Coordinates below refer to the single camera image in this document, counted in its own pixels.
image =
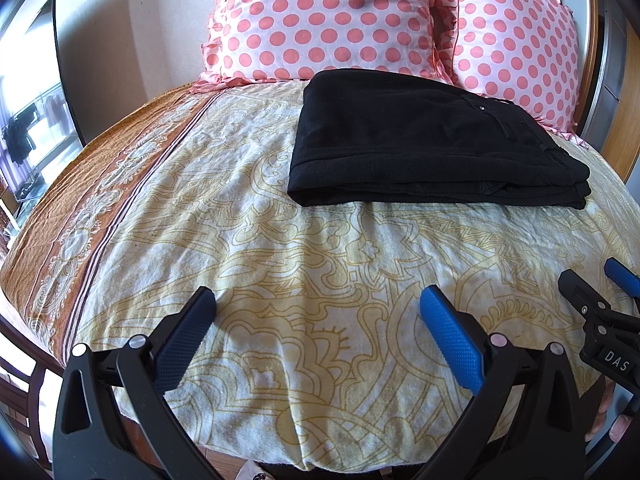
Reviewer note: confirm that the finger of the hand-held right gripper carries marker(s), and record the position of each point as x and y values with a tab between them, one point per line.
622	277
580	292

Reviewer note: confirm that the yellow patterned bed sheet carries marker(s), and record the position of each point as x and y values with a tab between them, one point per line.
300	260

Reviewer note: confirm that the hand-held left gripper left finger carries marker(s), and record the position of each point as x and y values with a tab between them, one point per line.
182	340

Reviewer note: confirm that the person's right hand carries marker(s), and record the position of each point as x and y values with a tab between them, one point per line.
612	415

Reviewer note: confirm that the black flat screen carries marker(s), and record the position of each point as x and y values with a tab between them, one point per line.
67	70

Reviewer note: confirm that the dark wooden furniture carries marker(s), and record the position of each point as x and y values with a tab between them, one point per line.
30	390

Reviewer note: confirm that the pink polka dot pillow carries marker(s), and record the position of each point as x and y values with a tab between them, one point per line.
510	45
320	15

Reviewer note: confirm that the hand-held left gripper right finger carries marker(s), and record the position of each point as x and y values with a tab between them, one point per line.
450	335

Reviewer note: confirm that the black pants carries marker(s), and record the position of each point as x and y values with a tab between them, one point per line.
400	135

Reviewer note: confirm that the dark hanging garment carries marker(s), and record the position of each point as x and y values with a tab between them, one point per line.
17	140

